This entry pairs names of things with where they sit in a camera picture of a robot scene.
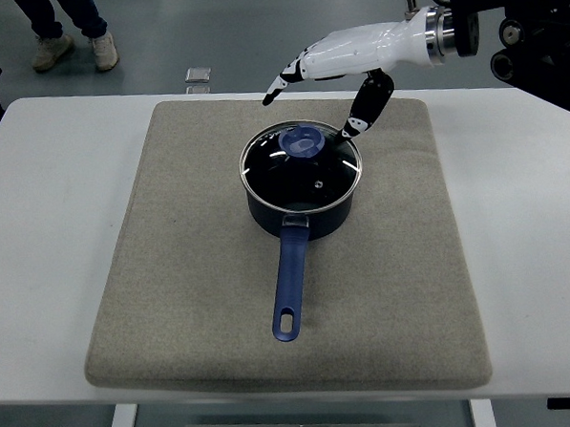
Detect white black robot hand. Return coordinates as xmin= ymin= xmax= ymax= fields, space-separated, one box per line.
xmin=257 ymin=5 xmax=438 ymax=149

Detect glass pot lid blue knob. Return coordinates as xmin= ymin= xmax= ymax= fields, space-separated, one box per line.
xmin=235 ymin=116 xmax=366 ymax=219

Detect dark pot with blue handle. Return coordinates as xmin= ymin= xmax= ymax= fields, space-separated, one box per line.
xmin=242 ymin=168 xmax=367 ymax=346

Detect beige fabric mat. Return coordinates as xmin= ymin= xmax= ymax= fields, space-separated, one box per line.
xmin=70 ymin=84 xmax=495 ymax=408

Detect person with light shoes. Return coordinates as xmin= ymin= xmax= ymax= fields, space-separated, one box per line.
xmin=12 ymin=0 xmax=121 ymax=77

